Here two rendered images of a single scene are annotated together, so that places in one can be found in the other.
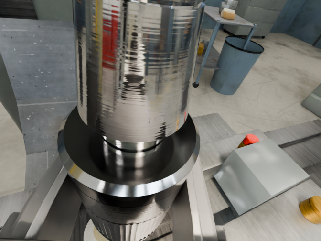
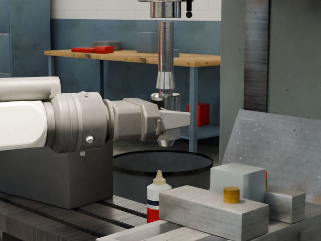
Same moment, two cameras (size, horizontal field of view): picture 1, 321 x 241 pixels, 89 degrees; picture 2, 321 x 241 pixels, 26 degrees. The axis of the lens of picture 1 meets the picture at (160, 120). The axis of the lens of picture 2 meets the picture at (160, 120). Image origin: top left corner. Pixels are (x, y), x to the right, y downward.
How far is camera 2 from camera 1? 106 cm
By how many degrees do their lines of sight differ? 74
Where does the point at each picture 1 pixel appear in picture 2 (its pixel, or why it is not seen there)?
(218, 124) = (312, 208)
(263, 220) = (205, 191)
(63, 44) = (273, 134)
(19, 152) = not seen: outside the picture
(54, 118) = not seen: hidden behind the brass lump
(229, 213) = not seen: hidden behind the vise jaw
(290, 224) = (212, 196)
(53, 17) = (277, 111)
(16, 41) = (244, 127)
